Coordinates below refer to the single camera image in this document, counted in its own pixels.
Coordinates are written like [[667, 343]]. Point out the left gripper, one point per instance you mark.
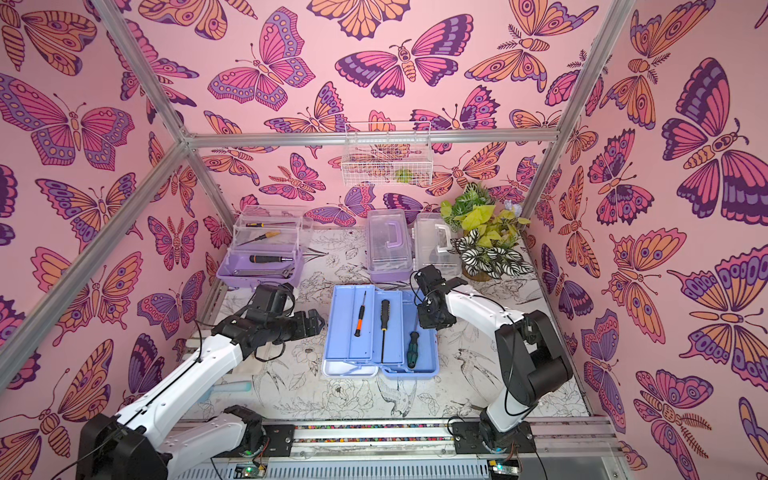
[[303, 329]]

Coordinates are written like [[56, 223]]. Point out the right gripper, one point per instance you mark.
[[429, 315]]

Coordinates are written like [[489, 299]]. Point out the purple toolbox clear lid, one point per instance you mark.
[[389, 246]]

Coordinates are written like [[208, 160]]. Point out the white toolbox clear lid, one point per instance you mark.
[[432, 245]]

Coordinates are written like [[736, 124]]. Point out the blue toolbox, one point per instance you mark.
[[373, 331]]

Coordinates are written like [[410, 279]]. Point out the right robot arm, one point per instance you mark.
[[532, 357]]

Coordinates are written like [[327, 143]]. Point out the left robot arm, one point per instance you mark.
[[138, 442]]

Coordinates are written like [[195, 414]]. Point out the black yellow screwdriver in blue box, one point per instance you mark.
[[384, 318]]

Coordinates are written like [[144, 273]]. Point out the green black screwdriver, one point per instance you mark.
[[412, 352]]

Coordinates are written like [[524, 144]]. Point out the potted leafy plant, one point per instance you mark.
[[487, 234]]

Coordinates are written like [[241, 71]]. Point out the small orange black screwdriver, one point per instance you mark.
[[360, 316]]

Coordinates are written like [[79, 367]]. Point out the white wire basket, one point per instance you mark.
[[388, 152]]

